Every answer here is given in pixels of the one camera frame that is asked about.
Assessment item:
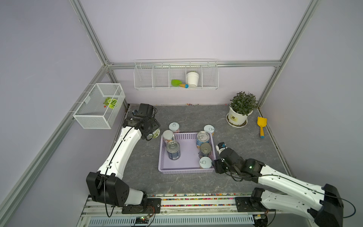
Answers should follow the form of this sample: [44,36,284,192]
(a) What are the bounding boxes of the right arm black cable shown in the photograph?
[226,170,356,219]

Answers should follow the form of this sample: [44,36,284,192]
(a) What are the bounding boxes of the yellow corn can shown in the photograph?
[199,157,212,169]
[203,124,215,135]

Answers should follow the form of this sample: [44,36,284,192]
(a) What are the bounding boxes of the green toy in basket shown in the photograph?
[104,97,118,109]

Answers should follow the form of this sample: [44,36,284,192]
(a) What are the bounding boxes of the green labelled white-lid can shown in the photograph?
[147,128,160,140]

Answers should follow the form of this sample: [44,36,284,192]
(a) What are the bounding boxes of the pink labelled white-lid can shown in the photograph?
[169,122,180,133]

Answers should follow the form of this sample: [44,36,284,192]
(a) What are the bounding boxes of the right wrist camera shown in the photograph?
[216,142,227,154]

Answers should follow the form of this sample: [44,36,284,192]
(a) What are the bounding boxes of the white plant pot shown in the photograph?
[228,107,253,125]

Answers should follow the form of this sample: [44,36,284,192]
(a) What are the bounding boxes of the dark labelled tin can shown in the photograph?
[199,143,212,159]

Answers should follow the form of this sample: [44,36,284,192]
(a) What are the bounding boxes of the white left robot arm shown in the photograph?
[86,104,160,211]

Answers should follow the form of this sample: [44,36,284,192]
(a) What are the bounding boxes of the yellow toy shovel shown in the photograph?
[257,117,267,139]

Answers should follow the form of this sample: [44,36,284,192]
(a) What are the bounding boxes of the green potted plant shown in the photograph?
[230,91,258,115]

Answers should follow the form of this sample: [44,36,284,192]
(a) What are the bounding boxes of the purple plastic basket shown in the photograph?
[158,132,215,175]

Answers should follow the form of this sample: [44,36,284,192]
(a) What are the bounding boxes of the dark blue tin can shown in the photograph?
[166,141,181,160]

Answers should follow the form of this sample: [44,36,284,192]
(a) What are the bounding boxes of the green toy scoop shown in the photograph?
[171,79,189,89]

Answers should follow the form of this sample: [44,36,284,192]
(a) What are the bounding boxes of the small white empty pot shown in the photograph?
[186,72,199,88]

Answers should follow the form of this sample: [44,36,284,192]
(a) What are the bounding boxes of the white wire side basket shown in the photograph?
[73,83,125,130]

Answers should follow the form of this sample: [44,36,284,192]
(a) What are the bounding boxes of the blue Progresso soup can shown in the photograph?
[196,131,210,149]

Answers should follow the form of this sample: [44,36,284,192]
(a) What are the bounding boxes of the white pot saucer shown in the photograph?
[226,114,248,129]

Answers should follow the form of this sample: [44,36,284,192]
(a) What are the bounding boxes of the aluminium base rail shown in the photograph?
[77,194,316,227]

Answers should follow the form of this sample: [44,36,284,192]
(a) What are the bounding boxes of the tall can with plastic lid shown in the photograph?
[162,130,174,144]

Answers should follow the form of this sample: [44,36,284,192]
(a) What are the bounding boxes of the white wire wall shelf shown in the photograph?
[133,60,219,90]

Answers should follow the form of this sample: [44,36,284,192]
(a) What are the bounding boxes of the aluminium frame corner post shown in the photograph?
[258,0,321,109]

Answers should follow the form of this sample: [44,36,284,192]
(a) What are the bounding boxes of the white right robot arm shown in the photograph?
[214,142,344,227]

